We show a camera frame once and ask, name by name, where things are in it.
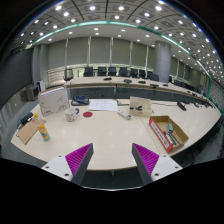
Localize flat brown cardboard piece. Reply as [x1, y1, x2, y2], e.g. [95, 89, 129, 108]
[17, 121, 38, 144]

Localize grey crt monitor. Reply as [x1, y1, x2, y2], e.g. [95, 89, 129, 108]
[21, 85, 39, 102]

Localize open brown cardboard box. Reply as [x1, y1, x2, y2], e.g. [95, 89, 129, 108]
[149, 116, 189, 153]

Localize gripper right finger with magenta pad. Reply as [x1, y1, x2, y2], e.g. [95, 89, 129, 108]
[132, 143, 182, 185]

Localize white paper sheets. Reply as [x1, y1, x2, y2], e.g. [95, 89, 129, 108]
[88, 99, 118, 111]

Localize white remote control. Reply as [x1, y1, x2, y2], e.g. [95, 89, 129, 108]
[118, 110, 132, 120]

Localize large white cardboard box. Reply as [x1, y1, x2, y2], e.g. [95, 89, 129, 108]
[38, 87, 70, 117]

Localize small beige cardboard box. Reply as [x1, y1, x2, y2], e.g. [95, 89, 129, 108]
[129, 96, 152, 117]

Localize black office chair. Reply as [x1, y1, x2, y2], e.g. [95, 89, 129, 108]
[64, 69, 74, 81]

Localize black device on table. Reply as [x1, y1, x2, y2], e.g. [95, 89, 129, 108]
[177, 102, 187, 111]

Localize red round coaster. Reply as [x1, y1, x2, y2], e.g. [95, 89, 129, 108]
[83, 112, 93, 118]

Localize yellow blue plastic bottle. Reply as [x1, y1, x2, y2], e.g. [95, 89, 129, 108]
[34, 113, 50, 141]

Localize white patterned ceramic mug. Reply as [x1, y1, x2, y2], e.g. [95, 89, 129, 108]
[65, 108, 79, 122]

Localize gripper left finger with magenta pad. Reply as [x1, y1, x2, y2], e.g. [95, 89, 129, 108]
[42, 143, 93, 185]

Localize grey round pillar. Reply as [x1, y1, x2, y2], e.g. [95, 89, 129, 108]
[154, 41, 172, 83]

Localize dark tablet device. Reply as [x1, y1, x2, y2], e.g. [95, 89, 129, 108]
[71, 96, 89, 106]

